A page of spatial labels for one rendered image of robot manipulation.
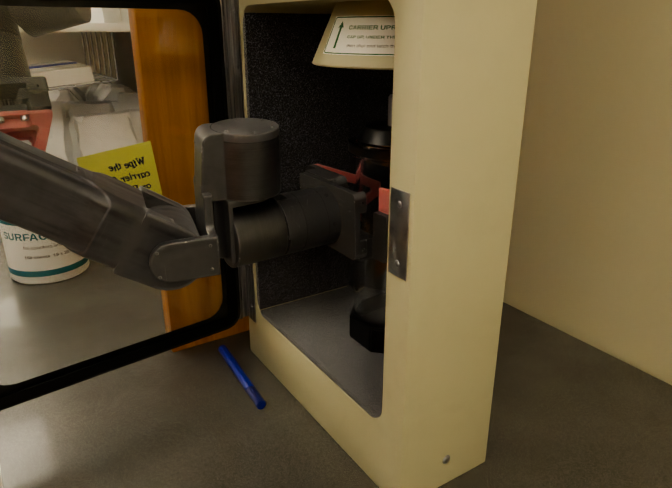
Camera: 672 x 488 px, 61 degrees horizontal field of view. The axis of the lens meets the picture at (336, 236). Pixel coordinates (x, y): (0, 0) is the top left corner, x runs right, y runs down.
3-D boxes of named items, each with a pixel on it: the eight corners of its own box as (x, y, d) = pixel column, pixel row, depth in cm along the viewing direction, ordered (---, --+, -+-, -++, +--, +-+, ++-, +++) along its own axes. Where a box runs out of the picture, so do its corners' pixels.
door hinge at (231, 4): (248, 314, 75) (228, -10, 61) (256, 322, 72) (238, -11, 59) (237, 317, 74) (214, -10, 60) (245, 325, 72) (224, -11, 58)
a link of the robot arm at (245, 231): (206, 255, 53) (229, 281, 49) (200, 186, 50) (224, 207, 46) (272, 239, 57) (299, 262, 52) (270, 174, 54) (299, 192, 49)
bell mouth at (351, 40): (415, 57, 66) (417, 6, 64) (541, 65, 52) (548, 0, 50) (279, 62, 57) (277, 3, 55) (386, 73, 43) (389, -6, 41)
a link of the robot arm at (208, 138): (142, 242, 53) (152, 286, 46) (125, 120, 48) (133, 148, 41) (266, 225, 57) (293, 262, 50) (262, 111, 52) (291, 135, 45)
